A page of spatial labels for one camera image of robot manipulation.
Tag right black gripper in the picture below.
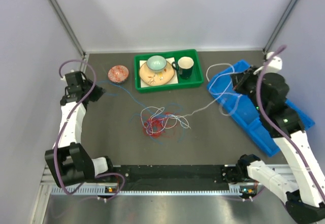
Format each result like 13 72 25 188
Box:
230 65 267 113

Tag blue cable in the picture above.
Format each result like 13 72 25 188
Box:
97 79 185 145

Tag white cable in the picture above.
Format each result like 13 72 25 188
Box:
140 63 243 136

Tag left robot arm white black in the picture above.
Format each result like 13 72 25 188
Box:
45 71 115 187

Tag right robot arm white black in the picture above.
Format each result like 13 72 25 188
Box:
231 67 324 223

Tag blue plastic divided bin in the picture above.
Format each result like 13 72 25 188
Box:
206 59 316 157

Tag red patterned small bowl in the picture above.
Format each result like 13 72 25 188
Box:
108 65 129 84

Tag green plastic tray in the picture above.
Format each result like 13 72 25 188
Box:
134 49 204 93

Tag dark green mug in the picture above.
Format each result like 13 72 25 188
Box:
172 56 194 79

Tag peach ceramic plate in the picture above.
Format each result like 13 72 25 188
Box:
139 62 175 86

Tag light blue ceramic bowl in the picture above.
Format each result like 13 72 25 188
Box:
146 55 167 72

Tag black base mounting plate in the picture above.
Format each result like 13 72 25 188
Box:
86 164 254 191

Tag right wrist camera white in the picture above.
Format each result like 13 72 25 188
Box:
263 52 283 73

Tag red cable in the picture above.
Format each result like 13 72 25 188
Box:
142 111 183 139

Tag grey slotted cable duct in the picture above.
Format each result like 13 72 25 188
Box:
50 185 244 196

